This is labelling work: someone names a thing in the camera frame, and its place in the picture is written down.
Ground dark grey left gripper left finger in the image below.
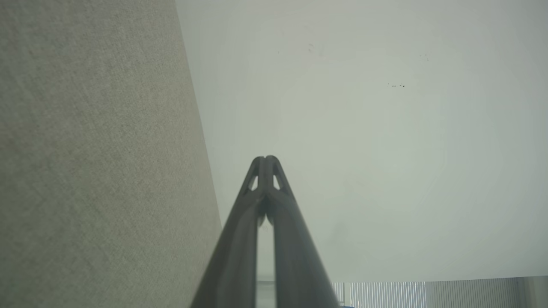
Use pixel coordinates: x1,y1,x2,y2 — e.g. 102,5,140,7
191,156,266,308

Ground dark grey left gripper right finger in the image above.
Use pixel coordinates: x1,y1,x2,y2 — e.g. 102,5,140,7
265,155,341,308

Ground white vertical blinds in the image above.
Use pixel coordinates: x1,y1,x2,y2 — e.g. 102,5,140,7
332,276,548,308

